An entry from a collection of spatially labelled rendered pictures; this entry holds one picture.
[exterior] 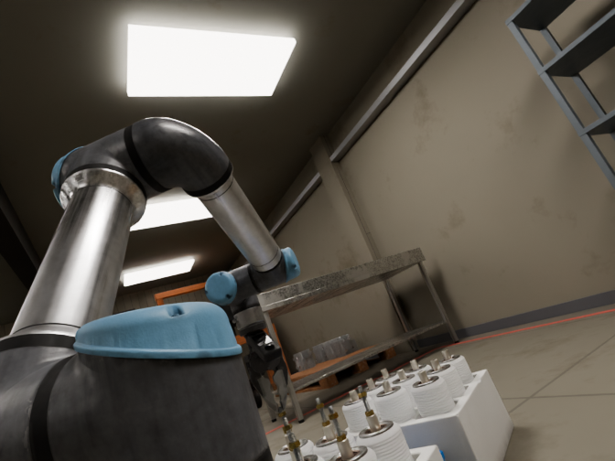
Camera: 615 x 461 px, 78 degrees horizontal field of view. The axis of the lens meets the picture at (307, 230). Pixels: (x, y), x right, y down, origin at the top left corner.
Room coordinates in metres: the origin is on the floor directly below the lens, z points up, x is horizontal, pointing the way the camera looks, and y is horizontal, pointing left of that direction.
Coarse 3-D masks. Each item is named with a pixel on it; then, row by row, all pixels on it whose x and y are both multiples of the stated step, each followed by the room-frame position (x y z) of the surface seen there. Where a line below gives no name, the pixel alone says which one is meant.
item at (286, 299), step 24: (360, 264) 3.18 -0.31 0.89; (384, 264) 3.31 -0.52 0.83; (408, 264) 3.44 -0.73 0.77; (288, 288) 2.82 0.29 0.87; (312, 288) 2.92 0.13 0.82; (336, 288) 3.03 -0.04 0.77; (360, 288) 3.89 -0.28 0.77; (432, 288) 3.55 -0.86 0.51; (264, 312) 2.72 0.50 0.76; (288, 312) 3.45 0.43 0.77; (408, 336) 3.42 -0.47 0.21; (456, 336) 3.56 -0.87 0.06; (360, 360) 3.06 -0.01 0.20; (288, 384) 2.72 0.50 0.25
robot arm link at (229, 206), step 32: (160, 128) 0.49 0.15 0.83; (192, 128) 0.53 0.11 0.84; (160, 160) 0.50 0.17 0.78; (192, 160) 0.53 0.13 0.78; (224, 160) 0.58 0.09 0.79; (192, 192) 0.58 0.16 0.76; (224, 192) 0.61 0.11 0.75; (224, 224) 0.68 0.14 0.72; (256, 224) 0.72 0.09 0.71; (256, 256) 0.77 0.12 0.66; (288, 256) 0.85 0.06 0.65; (256, 288) 0.87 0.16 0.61
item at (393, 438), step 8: (384, 432) 0.83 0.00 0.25; (392, 432) 0.82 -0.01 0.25; (400, 432) 0.84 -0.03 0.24; (360, 440) 0.84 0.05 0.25; (368, 440) 0.82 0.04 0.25; (376, 440) 0.81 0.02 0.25; (384, 440) 0.81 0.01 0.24; (392, 440) 0.82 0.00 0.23; (400, 440) 0.83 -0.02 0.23; (376, 448) 0.81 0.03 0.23; (384, 448) 0.81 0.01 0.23; (392, 448) 0.82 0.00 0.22; (400, 448) 0.82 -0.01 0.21; (408, 448) 0.85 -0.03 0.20; (384, 456) 0.81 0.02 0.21; (392, 456) 0.81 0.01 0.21; (400, 456) 0.82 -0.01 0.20; (408, 456) 0.84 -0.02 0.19
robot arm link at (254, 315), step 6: (258, 306) 0.98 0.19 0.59; (240, 312) 0.96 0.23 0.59; (246, 312) 0.96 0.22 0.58; (252, 312) 0.97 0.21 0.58; (258, 312) 0.98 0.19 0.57; (234, 318) 0.99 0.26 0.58; (240, 318) 0.96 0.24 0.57; (246, 318) 0.96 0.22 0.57; (252, 318) 0.96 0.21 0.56; (258, 318) 0.97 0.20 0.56; (264, 318) 1.00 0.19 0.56; (240, 324) 0.97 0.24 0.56; (246, 324) 0.96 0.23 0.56; (252, 324) 0.97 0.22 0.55
